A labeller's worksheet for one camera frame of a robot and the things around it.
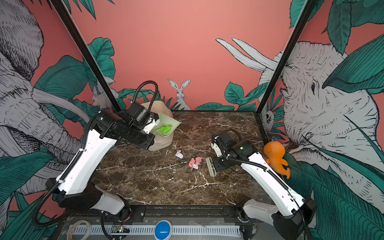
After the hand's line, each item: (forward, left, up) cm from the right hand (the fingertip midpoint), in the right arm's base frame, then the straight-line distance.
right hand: (214, 163), depth 71 cm
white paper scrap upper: (+15, +21, -19) cm, 32 cm away
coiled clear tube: (-25, +59, -16) cm, 66 cm away
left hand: (+5, +29, +13) cm, 32 cm away
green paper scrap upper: (+10, +23, +14) cm, 29 cm away
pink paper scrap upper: (+11, +8, -18) cm, 23 cm away
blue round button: (-25, +24, -17) cm, 39 cm away
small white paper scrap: (+7, +10, -19) cm, 22 cm away
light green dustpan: (+17, +25, +13) cm, 33 cm away
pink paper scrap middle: (+9, +12, -19) cm, 25 cm away
